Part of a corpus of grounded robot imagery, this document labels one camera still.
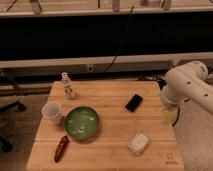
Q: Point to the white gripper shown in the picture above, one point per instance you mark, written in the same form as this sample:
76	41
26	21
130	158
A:
169	116

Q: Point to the black eraser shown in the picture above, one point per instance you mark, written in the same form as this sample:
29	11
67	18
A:
133	103

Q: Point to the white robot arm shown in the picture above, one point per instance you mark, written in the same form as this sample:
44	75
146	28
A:
186	81

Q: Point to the white wrapped square object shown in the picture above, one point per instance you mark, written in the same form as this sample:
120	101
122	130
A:
139	143

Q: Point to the green bowl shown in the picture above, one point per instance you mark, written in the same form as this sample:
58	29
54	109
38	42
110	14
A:
81	123

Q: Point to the small clear bottle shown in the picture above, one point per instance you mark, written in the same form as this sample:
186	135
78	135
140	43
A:
68	89

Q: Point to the red brown pen tool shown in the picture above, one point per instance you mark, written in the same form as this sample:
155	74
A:
60	148

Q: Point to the white cup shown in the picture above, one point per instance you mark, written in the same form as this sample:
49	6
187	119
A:
52	111

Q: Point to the black office chair base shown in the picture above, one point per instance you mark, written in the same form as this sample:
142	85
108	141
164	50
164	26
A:
16	105

